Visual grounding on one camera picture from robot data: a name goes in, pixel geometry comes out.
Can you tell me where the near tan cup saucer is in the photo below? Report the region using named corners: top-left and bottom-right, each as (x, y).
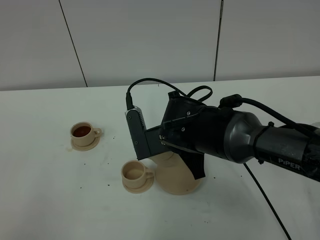
top-left (122, 177), bottom-right (154, 194)

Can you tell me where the far tan cup saucer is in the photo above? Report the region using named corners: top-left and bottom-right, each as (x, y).
top-left (70, 137), bottom-right (100, 152)

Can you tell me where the tan clay teapot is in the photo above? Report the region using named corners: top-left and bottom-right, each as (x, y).
top-left (149, 151), bottom-right (202, 188)

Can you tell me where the near tan teacup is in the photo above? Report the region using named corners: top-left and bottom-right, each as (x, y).
top-left (121, 160), bottom-right (155, 189)

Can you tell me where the tan teapot saucer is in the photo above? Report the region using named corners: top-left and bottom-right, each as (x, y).
top-left (162, 185), bottom-right (199, 196)

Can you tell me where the tan teacup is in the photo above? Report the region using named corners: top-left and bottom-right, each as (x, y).
top-left (70, 121), bottom-right (102, 147)
top-left (121, 160), bottom-right (155, 189)

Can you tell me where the black camera cable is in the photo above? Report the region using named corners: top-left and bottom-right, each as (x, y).
top-left (124, 78), bottom-right (292, 240)

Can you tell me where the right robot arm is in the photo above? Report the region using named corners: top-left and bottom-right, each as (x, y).
top-left (159, 93), bottom-right (320, 181)

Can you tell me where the tan cup saucer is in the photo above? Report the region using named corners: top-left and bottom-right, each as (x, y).
top-left (70, 137), bottom-right (100, 152)
top-left (122, 177), bottom-right (154, 194)

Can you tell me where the far tan teacup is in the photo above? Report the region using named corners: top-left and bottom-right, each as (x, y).
top-left (70, 121), bottom-right (102, 147)

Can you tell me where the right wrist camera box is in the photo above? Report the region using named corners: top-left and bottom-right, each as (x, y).
top-left (125, 106), bottom-right (169, 160)

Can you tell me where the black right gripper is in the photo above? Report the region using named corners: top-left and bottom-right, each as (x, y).
top-left (159, 91), bottom-right (225, 180)

